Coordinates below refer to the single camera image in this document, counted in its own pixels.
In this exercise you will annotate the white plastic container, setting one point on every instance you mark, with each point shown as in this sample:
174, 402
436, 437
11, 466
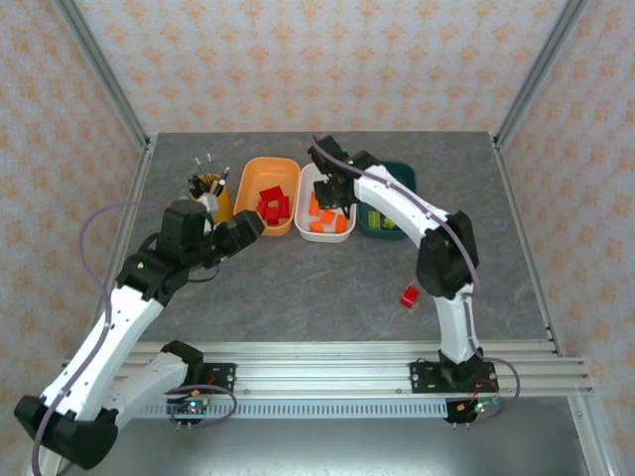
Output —
302, 218

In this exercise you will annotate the controller circuit board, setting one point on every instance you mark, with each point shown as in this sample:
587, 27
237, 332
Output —
478, 407
192, 407

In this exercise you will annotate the yellow pen cup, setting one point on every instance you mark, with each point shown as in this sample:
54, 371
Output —
225, 203

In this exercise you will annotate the aluminium frame post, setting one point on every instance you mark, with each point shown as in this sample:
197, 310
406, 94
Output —
541, 69
99, 64

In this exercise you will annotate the white marker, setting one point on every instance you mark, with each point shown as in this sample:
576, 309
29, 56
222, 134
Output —
215, 186

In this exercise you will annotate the aluminium mounting rail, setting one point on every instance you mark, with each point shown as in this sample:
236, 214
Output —
322, 372

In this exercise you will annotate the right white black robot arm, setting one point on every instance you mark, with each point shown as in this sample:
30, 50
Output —
454, 327

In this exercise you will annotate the aluminium table side rail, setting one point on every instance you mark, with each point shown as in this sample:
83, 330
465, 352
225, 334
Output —
141, 173
525, 238

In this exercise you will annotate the right black mount plate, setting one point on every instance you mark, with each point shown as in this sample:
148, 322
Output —
421, 377

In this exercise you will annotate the blue-tipped white pen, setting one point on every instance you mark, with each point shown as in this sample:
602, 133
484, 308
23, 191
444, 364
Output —
226, 173

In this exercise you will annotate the grey metal panel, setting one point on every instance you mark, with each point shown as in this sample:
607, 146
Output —
322, 446

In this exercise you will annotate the left controller circuit board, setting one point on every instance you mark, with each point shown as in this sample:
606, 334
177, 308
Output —
192, 407

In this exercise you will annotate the black mount plate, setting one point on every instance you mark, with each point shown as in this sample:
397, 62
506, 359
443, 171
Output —
223, 377
421, 377

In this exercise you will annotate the green square lego brick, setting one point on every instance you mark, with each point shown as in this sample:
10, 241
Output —
374, 218

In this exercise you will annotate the red small lego brick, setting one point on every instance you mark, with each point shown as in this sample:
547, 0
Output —
273, 216

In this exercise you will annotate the thin white-tipped pen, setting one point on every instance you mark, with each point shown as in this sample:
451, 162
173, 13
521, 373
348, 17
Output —
198, 166
210, 163

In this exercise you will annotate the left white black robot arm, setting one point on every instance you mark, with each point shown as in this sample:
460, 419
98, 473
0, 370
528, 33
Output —
124, 322

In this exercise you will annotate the orange small sloped lego brick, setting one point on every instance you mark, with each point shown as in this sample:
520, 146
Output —
328, 216

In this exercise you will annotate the orange plastic container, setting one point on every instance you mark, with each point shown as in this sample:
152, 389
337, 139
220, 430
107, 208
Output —
248, 198

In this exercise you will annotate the teal plastic container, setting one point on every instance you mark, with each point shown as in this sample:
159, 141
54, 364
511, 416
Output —
364, 230

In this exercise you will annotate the right controller circuit board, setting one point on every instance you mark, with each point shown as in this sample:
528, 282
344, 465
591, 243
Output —
478, 407

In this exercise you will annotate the black marker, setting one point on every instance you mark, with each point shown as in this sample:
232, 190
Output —
196, 183

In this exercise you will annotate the left black mount plate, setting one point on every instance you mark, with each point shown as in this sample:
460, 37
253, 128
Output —
223, 377

